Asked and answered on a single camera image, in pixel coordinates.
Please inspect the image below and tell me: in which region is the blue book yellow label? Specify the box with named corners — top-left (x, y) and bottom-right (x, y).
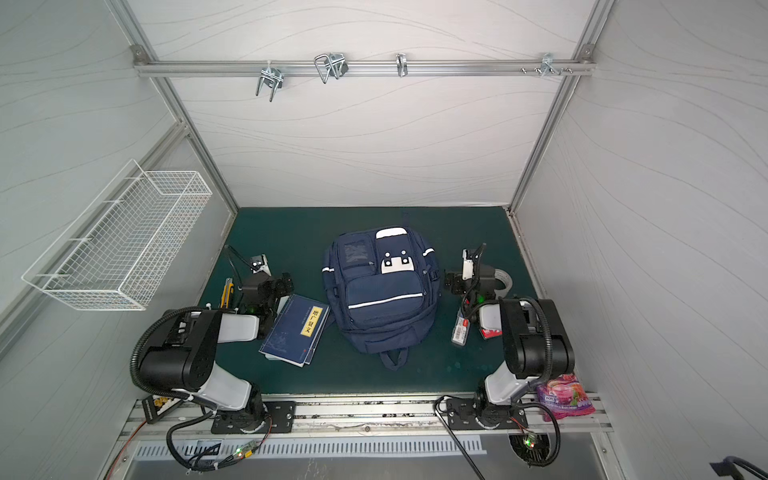
top-left (259, 294), bottom-right (330, 367)

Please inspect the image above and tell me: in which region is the navy blue student backpack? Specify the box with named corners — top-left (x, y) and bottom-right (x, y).
top-left (322, 226), bottom-right (441, 371)

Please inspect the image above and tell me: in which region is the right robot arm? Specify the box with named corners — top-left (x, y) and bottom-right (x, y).
top-left (444, 267), bottom-right (575, 429)

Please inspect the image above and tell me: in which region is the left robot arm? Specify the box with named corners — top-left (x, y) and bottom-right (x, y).
top-left (129, 269), bottom-right (294, 430)

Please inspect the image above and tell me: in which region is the red flat box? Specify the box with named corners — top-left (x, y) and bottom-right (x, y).
top-left (478, 304), bottom-right (502, 339)

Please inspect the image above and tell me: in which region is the yellow utility knife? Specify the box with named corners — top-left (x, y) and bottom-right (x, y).
top-left (220, 278), bottom-right (235, 309)

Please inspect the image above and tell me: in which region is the clear pen case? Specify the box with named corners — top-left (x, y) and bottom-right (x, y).
top-left (451, 312), bottom-right (470, 347)

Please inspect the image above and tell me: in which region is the pink snack pouch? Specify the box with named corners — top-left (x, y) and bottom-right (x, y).
top-left (536, 374), bottom-right (596, 420)

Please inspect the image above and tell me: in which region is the yellow terminal block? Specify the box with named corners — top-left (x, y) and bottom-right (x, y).
top-left (141, 394), bottom-right (182, 424)

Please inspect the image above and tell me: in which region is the left metal hook clamp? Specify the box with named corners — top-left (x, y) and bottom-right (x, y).
top-left (255, 65), bottom-right (284, 102)

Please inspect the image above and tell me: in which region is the metal hook clamp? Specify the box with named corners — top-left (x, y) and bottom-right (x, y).
top-left (313, 52), bottom-right (349, 84)
top-left (520, 53), bottom-right (574, 77)
top-left (255, 65), bottom-right (284, 102)

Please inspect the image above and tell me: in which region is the right metal hook clamp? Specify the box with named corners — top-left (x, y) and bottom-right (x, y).
top-left (520, 53), bottom-right (574, 77)

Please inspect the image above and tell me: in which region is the middle metal hook clamp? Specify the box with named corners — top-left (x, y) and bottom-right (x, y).
top-left (313, 52), bottom-right (349, 84)

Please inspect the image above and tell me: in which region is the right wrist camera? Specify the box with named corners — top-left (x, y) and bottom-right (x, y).
top-left (461, 249), bottom-right (476, 281)

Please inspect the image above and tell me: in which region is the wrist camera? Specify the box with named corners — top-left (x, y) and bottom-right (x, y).
top-left (249, 254), bottom-right (271, 276)
top-left (461, 249), bottom-right (476, 281)

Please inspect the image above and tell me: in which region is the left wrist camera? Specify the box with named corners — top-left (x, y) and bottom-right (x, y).
top-left (249, 254), bottom-right (271, 276)

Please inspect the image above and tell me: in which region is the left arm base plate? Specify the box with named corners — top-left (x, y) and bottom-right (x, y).
top-left (211, 401), bottom-right (296, 435)

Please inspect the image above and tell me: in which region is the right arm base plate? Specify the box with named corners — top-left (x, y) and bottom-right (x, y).
top-left (443, 397), bottom-right (528, 431)

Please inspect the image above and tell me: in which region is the black floor cable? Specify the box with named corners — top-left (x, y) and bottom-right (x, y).
top-left (433, 394), bottom-right (487, 480)

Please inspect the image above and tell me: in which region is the white wire basket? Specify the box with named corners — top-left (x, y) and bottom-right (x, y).
top-left (21, 160), bottom-right (212, 312)

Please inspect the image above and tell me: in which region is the small metal ring clamp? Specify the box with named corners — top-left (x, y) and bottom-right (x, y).
top-left (395, 53), bottom-right (408, 78)

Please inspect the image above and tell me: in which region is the aluminium top rail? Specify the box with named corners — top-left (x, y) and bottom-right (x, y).
top-left (134, 57), bottom-right (597, 78)

